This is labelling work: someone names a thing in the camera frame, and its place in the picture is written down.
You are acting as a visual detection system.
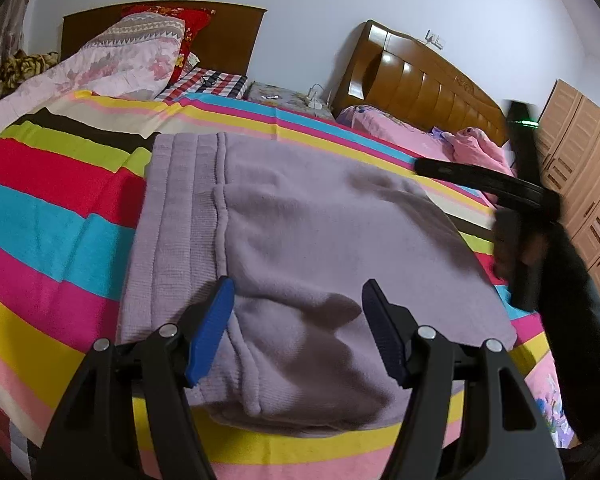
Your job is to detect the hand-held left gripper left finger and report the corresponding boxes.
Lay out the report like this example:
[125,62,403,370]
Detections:
[32,276,237,480]

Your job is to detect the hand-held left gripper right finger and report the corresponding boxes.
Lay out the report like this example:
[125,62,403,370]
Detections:
[361,279,566,480]

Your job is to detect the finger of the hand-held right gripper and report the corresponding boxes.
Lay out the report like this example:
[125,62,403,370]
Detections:
[414,157,518,198]

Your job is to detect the lilac sweater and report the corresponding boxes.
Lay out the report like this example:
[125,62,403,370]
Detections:
[116,131,519,436]

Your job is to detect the person's right forearm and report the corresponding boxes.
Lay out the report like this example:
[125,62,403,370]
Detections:
[534,219,600,463]

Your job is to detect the person's right hand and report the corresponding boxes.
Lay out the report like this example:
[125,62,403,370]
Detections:
[494,230,550,283]

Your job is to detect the crumpled pink quilt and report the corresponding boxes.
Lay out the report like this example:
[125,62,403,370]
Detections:
[432,126,514,177]

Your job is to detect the light wooden wardrobe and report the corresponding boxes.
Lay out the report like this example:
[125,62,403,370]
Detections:
[534,79,600,302]

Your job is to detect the pink cartoon print sheet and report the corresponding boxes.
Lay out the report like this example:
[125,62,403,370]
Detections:
[336,105,582,449]

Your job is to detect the light wooden headboard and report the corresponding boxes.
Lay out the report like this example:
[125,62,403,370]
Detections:
[332,20,512,147]

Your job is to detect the cloth covered nightstand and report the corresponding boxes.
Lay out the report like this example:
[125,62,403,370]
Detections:
[245,81,339,121]

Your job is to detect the colourful striped blanket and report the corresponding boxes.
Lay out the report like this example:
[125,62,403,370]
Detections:
[0,90,548,480]

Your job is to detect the dark brown headboard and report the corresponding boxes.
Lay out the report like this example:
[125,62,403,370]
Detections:
[61,0,269,79]

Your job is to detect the pink floral quilt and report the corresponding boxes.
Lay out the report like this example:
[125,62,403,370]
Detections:
[0,39,187,137]

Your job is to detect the grey zigzag patterned pillow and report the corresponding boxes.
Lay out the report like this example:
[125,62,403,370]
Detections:
[82,12,187,54]

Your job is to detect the red floral pillow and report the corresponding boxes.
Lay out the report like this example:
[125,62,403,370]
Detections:
[121,3,216,87]

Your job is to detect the leopard print blanket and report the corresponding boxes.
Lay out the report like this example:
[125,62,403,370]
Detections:
[0,51,61,102]

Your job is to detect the floral pleated curtain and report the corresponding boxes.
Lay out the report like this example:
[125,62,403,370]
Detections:
[0,0,44,112]

